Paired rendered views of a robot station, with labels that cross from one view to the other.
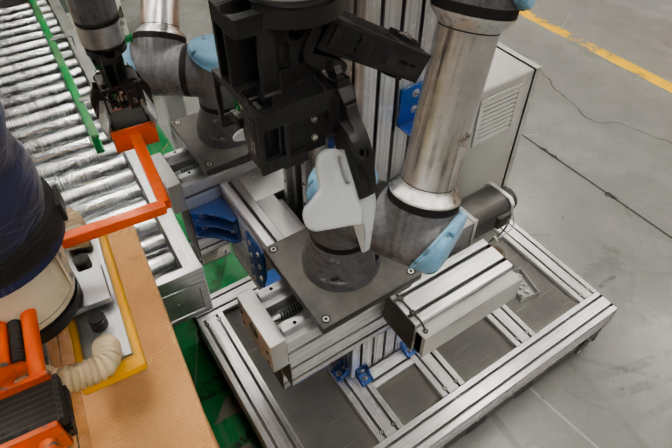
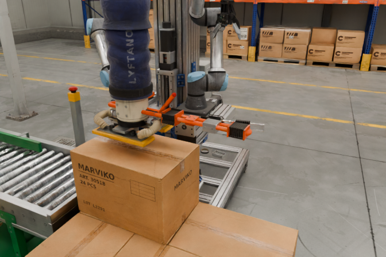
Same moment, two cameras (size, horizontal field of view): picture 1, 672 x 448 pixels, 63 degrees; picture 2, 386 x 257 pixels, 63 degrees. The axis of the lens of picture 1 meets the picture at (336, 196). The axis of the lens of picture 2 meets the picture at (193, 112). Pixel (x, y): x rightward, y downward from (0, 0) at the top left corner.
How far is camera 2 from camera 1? 1.50 m
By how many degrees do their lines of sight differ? 37
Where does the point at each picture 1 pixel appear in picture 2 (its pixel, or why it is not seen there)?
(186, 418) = (184, 143)
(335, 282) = (200, 105)
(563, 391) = (247, 183)
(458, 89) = (220, 42)
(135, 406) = (169, 146)
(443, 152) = (220, 57)
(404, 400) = (207, 191)
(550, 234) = not seen: hidden behind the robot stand
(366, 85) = (186, 59)
